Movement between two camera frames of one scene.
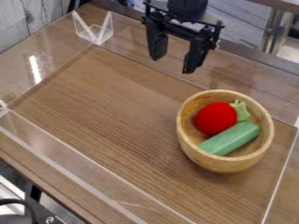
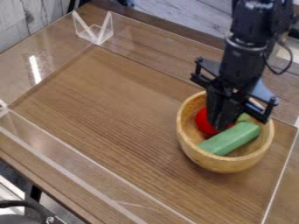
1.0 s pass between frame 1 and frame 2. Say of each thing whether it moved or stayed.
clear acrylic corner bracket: stayed
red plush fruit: stayed
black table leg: stayed
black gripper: moved
